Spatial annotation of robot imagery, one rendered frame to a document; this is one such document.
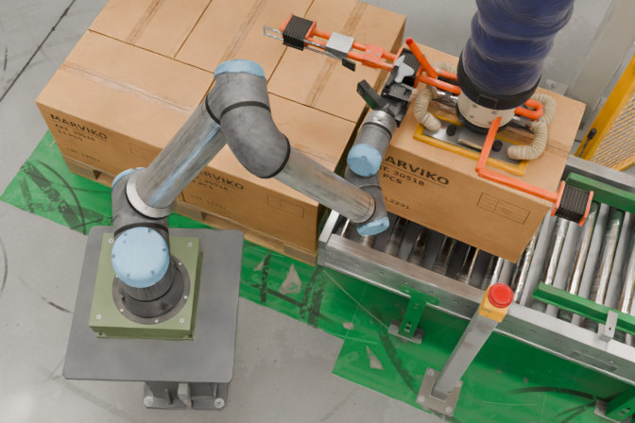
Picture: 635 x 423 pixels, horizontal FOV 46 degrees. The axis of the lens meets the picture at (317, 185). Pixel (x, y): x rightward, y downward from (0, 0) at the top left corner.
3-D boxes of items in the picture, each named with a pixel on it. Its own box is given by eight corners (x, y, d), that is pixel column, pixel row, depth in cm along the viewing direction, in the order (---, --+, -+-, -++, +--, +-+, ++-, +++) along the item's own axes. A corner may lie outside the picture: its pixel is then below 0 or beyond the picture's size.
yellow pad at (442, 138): (531, 150, 224) (536, 142, 220) (523, 177, 219) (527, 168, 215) (422, 113, 230) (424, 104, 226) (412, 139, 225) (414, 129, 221)
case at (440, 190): (549, 170, 267) (587, 104, 233) (515, 263, 249) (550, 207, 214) (392, 109, 279) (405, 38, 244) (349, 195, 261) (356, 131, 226)
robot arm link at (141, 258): (121, 304, 211) (111, 282, 195) (118, 247, 218) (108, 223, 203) (176, 296, 213) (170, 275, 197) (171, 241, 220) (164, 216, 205)
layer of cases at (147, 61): (396, 74, 355) (406, 15, 320) (315, 252, 309) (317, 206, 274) (169, -2, 375) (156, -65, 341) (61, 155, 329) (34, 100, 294)
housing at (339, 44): (353, 47, 229) (354, 37, 225) (346, 63, 226) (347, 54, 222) (333, 40, 231) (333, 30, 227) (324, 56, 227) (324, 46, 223)
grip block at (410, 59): (425, 66, 226) (428, 54, 221) (414, 91, 222) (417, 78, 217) (399, 58, 228) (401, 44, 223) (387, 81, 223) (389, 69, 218)
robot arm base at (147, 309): (173, 324, 219) (170, 313, 211) (110, 310, 220) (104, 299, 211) (191, 264, 228) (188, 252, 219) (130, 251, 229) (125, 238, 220)
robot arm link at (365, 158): (342, 170, 210) (347, 152, 201) (358, 135, 216) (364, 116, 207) (373, 182, 209) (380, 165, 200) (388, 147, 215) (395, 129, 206)
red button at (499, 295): (513, 293, 210) (517, 287, 207) (506, 314, 207) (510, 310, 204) (489, 283, 211) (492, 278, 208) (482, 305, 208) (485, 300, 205)
